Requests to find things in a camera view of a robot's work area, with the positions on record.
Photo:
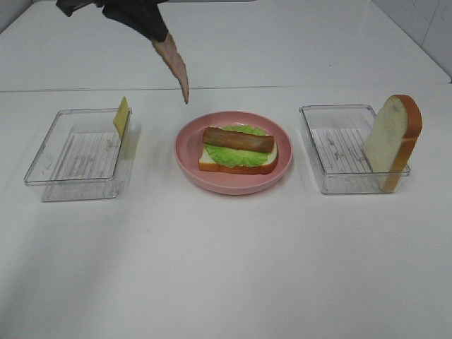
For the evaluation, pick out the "long bacon strip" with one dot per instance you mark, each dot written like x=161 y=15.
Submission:
x=238 y=140

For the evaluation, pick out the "pink round plate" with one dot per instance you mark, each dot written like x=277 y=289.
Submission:
x=188 y=149

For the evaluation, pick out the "toast bread slice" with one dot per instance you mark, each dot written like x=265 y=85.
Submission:
x=212 y=164
x=392 y=140

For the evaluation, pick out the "yellow cheese slice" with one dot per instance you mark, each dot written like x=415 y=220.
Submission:
x=121 y=117

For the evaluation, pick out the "green lettuce leaf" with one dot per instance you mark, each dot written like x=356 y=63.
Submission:
x=240 y=155

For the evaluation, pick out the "clear plastic bread tray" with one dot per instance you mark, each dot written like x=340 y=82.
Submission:
x=334 y=137

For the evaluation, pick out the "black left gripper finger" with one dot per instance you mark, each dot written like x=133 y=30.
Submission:
x=142 y=16
x=68 y=7

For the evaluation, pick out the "short bacon strip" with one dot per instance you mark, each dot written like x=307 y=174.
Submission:
x=167 y=50

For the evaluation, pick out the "upright toast bread slice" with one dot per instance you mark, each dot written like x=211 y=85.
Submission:
x=392 y=140

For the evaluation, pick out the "clear plastic ingredient tray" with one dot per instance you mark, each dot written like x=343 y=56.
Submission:
x=82 y=157

